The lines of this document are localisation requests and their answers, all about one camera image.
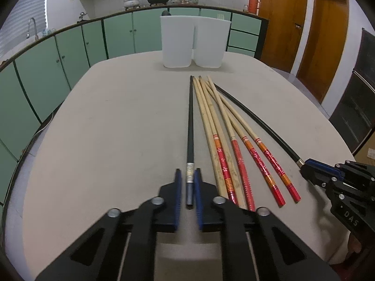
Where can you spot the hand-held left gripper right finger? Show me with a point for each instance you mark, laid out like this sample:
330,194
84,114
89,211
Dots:
197,199

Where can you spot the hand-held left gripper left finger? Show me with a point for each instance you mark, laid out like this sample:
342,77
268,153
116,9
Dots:
177,199

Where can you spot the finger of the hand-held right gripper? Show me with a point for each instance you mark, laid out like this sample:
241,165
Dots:
322,166
316,178

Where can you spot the black chopstick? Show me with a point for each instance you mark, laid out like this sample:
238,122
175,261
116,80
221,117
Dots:
190,123
296,158

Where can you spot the white two-compartment utensil holder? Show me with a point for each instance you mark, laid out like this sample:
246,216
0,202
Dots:
178,44

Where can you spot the person's right hand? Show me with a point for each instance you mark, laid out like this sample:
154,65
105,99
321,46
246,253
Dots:
354,243

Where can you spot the cardboard box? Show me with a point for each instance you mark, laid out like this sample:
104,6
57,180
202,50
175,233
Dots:
367,152

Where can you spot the black cabinet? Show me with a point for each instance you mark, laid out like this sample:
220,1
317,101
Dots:
357,99

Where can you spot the plain wooden door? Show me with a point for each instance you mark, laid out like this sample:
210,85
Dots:
325,35

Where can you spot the orange thermos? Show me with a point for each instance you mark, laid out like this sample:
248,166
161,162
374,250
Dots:
253,4

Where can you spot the dark round object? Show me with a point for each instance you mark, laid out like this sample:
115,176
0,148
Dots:
165,13

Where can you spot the green base kitchen cabinets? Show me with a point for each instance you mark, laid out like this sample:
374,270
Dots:
38,73

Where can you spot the patterned bowl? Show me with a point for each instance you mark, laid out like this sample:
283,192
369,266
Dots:
193,0

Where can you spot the white cooking pot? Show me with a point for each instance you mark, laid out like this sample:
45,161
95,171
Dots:
131,2

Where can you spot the small metal kettle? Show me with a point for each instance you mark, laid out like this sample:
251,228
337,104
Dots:
83,17

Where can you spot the clear glass jars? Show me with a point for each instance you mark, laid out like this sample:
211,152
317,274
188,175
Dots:
48,32

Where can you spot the metal kitchen faucet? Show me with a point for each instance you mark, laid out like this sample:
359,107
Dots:
35,30

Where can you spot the white window blinds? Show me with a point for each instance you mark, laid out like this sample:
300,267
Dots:
23,14

